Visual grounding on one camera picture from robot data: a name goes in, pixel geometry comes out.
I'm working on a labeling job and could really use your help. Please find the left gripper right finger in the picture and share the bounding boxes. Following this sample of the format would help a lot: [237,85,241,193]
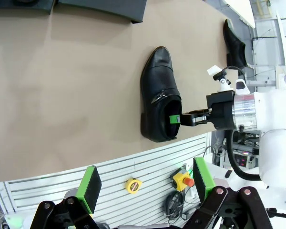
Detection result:
[181,156,274,229]

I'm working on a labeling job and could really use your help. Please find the yellow emergency stop button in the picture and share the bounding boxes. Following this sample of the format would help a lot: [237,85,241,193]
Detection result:
[170,168,196,192]

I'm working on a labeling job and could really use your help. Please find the black cable bundle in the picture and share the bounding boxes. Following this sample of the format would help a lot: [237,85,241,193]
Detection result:
[165,190,199,219]

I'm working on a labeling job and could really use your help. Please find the black corrugated cable hose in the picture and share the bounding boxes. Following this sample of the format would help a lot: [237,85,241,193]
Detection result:
[225,130,262,182]

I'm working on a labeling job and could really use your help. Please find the black shoe stand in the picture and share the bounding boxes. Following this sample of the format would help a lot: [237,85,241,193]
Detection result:
[52,0,147,24]

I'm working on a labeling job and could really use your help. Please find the aluminium slotted table frame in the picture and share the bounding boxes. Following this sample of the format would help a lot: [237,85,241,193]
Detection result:
[0,132,213,216]

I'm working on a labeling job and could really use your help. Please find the control box with red display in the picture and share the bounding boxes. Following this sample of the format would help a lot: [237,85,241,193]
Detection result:
[233,133,262,168]

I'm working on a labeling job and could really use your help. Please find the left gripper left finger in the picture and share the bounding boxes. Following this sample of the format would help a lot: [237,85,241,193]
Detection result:
[32,166,103,229]

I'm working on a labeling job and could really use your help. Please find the black leather buckle shoe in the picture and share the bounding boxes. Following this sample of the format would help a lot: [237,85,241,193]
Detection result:
[223,19,249,70]
[140,46,183,143]

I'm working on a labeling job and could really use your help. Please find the yellow tape measure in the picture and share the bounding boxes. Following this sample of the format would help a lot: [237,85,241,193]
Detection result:
[125,178,143,195]

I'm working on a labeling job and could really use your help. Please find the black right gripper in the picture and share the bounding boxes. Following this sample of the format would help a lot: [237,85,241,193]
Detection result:
[169,90,236,131]

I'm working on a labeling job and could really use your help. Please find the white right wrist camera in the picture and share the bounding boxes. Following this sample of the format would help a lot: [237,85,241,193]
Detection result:
[206,64,232,93]

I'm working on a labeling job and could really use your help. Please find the white table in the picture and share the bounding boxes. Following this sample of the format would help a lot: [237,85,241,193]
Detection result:
[223,0,257,29]

